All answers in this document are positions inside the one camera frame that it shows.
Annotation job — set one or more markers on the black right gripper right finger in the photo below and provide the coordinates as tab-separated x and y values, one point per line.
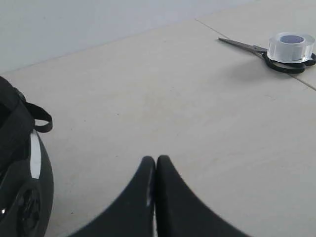
180	213

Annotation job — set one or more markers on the clear tape roll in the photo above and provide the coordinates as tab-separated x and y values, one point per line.
290	47

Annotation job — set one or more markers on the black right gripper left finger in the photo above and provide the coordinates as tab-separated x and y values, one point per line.
131	214

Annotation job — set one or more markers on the black helmet with tinted visor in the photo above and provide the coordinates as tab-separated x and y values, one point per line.
26	177

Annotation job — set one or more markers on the black handled scissors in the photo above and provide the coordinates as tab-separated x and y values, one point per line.
288	68

